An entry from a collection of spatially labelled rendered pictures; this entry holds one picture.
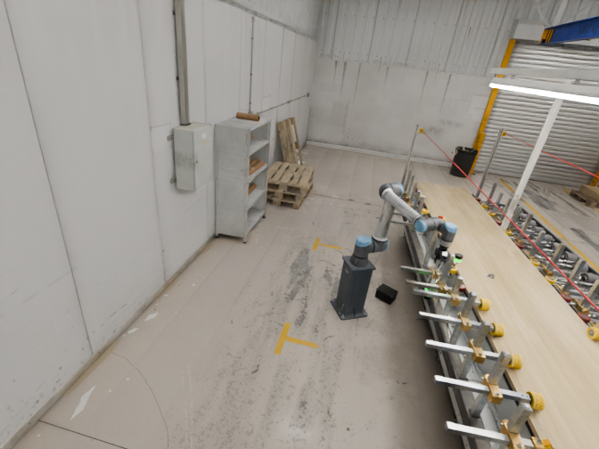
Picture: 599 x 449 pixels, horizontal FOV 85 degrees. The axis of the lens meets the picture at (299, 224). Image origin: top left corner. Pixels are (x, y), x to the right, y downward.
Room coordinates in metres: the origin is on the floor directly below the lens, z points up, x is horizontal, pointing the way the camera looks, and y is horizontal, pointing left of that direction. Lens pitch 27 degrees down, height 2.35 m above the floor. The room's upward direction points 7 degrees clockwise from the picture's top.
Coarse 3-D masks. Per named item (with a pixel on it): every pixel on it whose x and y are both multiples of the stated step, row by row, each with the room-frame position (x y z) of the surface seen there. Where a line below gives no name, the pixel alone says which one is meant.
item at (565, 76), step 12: (492, 72) 3.46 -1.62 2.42; (504, 72) 3.20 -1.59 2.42; (516, 72) 2.95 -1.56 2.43; (528, 72) 2.76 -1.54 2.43; (540, 72) 2.58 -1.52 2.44; (552, 72) 2.43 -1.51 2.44; (564, 72) 2.29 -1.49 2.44; (576, 72) 2.17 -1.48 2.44; (588, 72) 2.06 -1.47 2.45; (576, 84) 2.18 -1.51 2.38; (552, 108) 3.43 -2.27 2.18; (552, 120) 3.40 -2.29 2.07; (540, 144) 3.40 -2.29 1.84; (528, 168) 3.40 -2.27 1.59; (516, 192) 3.42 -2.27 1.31; (516, 204) 3.40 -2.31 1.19; (504, 228) 3.40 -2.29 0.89
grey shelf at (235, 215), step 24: (240, 120) 4.35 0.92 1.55; (264, 120) 4.56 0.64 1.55; (216, 144) 3.96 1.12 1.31; (240, 144) 3.91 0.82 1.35; (264, 144) 4.50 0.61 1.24; (216, 168) 3.96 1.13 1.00; (240, 168) 3.91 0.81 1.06; (264, 168) 4.57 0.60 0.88; (216, 192) 3.96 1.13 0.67; (240, 192) 3.91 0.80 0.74; (216, 216) 3.96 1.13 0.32; (240, 216) 3.90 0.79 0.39; (264, 216) 4.75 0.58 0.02
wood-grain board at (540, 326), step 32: (448, 192) 4.40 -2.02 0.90; (480, 224) 3.40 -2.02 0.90; (480, 256) 2.67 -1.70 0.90; (512, 256) 2.75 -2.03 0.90; (480, 288) 2.15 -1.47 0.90; (512, 288) 2.20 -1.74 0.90; (544, 288) 2.26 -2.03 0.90; (480, 320) 1.78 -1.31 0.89; (512, 320) 1.81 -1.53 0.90; (544, 320) 1.85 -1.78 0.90; (576, 320) 1.89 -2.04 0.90; (512, 352) 1.50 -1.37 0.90; (544, 352) 1.54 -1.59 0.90; (576, 352) 1.57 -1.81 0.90; (512, 384) 1.28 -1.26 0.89; (544, 384) 1.29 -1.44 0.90; (576, 384) 1.32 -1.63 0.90; (544, 416) 1.09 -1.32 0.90; (576, 416) 1.12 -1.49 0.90; (576, 448) 0.95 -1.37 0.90
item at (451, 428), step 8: (448, 424) 0.95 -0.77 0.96; (456, 424) 0.96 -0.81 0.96; (448, 432) 0.93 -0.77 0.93; (456, 432) 0.93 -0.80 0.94; (464, 432) 0.93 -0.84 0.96; (472, 432) 0.93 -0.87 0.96; (480, 432) 0.93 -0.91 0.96; (488, 432) 0.94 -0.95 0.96; (488, 440) 0.92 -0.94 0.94; (496, 440) 0.91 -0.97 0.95; (504, 440) 0.91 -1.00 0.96; (528, 440) 0.92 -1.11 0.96; (528, 448) 0.90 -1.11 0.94
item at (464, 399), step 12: (408, 228) 3.52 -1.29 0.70; (420, 252) 2.97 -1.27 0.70; (420, 264) 2.74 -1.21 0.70; (420, 276) 2.62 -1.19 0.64; (432, 300) 2.18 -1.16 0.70; (432, 312) 2.08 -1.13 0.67; (444, 324) 1.91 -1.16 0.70; (444, 336) 1.79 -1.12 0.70; (456, 360) 1.58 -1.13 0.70; (456, 372) 1.48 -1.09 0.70; (456, 396) 1.35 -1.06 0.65; (468, 396) 1.31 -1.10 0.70; (468, 408) 1.24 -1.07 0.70; (468, 420) 1.17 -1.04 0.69; (480, 420) 1.17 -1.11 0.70; (480, 444) 1.05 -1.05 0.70
